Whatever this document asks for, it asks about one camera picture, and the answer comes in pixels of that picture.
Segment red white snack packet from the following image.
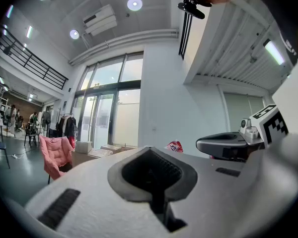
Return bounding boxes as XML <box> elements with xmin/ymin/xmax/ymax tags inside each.
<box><xmin>164</xmin><ymin>139</ymin><xmax>184</xmax><ymax>153</ymax></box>

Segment person's black shirt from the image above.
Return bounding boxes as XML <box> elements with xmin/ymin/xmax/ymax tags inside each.
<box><xmin>257</xmin><ymin>0</ymin><xmax>298</xmax><ymax>66</ymax></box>

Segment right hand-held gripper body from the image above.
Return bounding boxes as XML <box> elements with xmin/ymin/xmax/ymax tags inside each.
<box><xmin>239</xmin><ymin>104</ymin><xmax>289</xmax><ymax>148</ymax></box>

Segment black balcony railing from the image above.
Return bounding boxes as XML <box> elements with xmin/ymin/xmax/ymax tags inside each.
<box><xmin>0</xmin><ymin>25</ymin><xmax>69</xmax><ymax>90</ymax></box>
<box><xmin>178</xmin><ymin>11</ymin><xmax>193</xmax><ymax>60</ymax></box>

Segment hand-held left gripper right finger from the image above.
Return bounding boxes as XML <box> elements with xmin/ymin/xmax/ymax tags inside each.
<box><xmin>149</xmin><ymin>132</ymin><xmax>298</xmax><ymax>238</ymax></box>

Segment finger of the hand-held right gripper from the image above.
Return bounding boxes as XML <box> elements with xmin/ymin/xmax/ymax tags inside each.
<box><xmin>201</xmin><ymin>132</ymin><xmax>240</xmax><ymax>141</ymax></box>
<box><xmin>195</xmin><ymin>138</ymin><xmax>249</xmax><ymax>161</ymax></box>

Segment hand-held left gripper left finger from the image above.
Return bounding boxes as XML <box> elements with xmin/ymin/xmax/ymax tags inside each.
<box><xmin>24</xmin><ymin>145</ymin><xmax>170</xmax><ymax>238</ymax></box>

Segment clothes rack with garments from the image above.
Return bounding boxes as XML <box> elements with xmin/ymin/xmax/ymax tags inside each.
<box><xmin>55</xmin><ymin>112</ymin><xmax>78</xmax><ymax>149</ymax></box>

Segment white ceiling pipes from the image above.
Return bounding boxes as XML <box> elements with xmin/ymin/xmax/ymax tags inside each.
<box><xmin>69</xmin><ymin>28</ymin><xmax>180</xmax><ymax>65</ymax></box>

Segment white ceiling air conditioner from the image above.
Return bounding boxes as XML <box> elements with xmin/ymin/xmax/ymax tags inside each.
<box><xmin>82</xmin><ymin>4</ymin><xmax>118</xmax><ymax>36</ymax></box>

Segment long tube light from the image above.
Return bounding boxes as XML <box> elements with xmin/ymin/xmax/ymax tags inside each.
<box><xmin>263</xmin><ymin>39</ymin><xmax>285</xmax><ymax>65</ymax></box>

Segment black-framed glass door front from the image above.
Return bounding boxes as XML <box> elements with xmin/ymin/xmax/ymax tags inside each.
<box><xmin>71</xmin><ymin>51</ymin><xmax>144</xmax><ymax>149</ymax></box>

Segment black head camera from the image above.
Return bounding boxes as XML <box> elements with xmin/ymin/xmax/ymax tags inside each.
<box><xmin>177</xmin><ymin>0</ymin><xmax>206</xmax><ymax>20</ymax></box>

